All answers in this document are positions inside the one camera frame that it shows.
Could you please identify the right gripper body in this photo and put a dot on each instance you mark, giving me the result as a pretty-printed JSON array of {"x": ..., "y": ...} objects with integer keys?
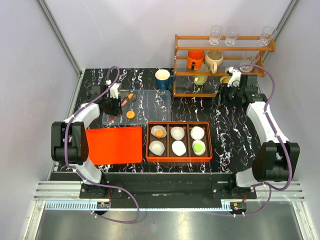
[{"x": 230, "y": 94}]

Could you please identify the wooden dish rack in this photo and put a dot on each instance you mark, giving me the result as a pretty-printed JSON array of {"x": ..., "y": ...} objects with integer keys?
[{"x": 184, "y": 85}]

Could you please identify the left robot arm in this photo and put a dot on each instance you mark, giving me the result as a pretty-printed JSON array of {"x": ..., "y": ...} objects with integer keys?
[{"x": 69, "y": 144}]

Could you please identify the orange flower cookie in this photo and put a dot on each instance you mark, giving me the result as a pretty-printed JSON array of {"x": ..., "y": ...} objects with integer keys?
[{"x": 159, "y": 133}]

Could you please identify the yellow round cookie bottom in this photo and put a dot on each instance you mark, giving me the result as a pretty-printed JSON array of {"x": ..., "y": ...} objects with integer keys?
[{"x": 130, "y": 114}]

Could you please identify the clear plastic tray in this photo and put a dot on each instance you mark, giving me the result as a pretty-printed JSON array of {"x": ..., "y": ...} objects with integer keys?
[{"x": 150, "y": 106}]

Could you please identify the pale yellow cup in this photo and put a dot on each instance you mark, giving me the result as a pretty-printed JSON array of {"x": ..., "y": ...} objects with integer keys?
[{"x": 200, "y": 80}]

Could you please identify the green round cookie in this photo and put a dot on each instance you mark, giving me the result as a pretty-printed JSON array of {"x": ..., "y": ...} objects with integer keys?
[{"x": 197, "y": 148}]

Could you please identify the clear glass lower shelf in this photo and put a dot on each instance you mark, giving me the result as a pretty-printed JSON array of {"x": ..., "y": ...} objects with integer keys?
[{"x": 249, "y": 58}]

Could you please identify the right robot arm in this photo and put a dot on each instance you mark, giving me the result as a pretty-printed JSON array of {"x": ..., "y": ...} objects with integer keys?
[{"x": 277, "y": 157}]

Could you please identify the orange compartment cookie box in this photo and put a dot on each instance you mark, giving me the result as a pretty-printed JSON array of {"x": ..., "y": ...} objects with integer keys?
[{"x": 189, "y": 157}]

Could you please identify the clear glass far left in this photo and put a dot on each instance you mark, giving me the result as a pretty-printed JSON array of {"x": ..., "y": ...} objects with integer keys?
[{"x": 215, "y": 34}]

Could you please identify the white paper cup front-middle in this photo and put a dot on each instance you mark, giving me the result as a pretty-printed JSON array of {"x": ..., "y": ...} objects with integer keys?
[{"x": 178, "y": 148}]

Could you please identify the white paper cup front-left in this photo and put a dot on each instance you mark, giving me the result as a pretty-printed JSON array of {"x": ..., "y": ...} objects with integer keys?
[{"x": 157, "y": 147}]

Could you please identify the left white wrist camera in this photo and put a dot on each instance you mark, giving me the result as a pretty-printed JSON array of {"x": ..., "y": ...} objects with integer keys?
[{"x": 114, "y": 90}]

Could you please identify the white paper cup back-right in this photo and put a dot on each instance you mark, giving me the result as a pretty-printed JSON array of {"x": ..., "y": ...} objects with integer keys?
[{"x": 197, "y": 133}]

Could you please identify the blue mug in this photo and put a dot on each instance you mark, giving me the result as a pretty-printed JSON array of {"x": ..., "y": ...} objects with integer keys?
[{"x": 164, "y": 78}]

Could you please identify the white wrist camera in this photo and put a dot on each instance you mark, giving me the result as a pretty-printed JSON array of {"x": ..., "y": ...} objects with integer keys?
[
  {"x": 235, "y": 76},
  {"x": 114, "y": 90}
]

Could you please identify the white paper cup front-right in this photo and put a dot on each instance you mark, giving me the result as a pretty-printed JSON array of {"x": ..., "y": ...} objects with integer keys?
[{"x": 203, "y": 145}]

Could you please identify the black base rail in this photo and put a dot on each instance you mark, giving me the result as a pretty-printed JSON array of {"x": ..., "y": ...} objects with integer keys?
[{"x": 168, "y": 190}]

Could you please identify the orange mug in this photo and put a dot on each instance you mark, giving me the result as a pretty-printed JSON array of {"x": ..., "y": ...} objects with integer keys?
[{"x": 195, "y": 59}]

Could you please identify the beige mug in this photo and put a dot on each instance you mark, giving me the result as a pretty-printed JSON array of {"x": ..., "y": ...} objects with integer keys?
[{"x": 213, "y": 60}]

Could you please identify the orange box lid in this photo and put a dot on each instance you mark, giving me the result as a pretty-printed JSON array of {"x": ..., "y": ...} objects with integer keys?
[{"x": 115, "y": 145}]

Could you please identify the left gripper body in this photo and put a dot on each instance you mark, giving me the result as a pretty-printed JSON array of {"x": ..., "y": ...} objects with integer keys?
[{"x": 112, "y": 107}]

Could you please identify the yellow mug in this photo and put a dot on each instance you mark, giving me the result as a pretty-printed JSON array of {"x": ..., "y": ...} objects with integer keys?
[{"x": 225, "y": 79}]

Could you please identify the clear glass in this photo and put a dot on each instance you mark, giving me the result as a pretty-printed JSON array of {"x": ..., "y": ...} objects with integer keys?
[
  {"x": 231, "y": 36},
  {"x": 267, "y": 34},
  {"x": 215, "y": 34}
]

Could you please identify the clear glass right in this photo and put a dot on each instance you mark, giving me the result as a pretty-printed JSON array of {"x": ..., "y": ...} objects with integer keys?
[{"x": 267, "y": 34}]

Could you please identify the clear glass middle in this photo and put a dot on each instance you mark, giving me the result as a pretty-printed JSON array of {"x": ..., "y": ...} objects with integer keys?
[{"x": 231, "y": 36}]

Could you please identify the white paper cup back-middle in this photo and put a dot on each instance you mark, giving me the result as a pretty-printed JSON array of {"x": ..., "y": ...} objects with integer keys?
[{"x": 178, "y": 133}]

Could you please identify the white paper cup back-left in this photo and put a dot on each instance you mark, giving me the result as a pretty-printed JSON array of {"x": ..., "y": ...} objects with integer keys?
[{"x": 156, "y": 127}]

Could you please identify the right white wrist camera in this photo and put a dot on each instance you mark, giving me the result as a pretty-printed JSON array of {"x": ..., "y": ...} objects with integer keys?
[{"x": 235, "y": 76}]

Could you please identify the black metal tongs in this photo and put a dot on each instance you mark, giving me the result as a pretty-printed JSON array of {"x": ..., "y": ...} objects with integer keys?
[{"x": 126, "y": 98}]

